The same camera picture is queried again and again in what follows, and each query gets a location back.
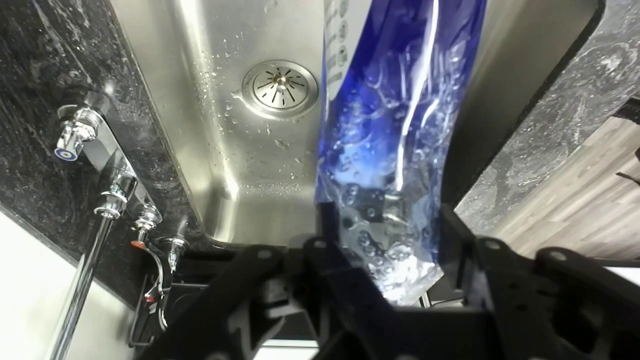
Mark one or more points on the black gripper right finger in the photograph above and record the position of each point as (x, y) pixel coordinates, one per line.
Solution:
(557, 305)

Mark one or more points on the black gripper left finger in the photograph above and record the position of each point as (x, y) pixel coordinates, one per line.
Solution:
(248, 302)

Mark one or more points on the blue dish soap bottle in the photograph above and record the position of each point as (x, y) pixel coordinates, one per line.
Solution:
(394, 75)

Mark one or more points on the stainless steel sink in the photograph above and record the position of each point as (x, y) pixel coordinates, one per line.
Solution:
(250, 179)

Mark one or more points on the sink drain strainer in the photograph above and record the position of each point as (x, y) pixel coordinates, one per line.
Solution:
(279, 88)

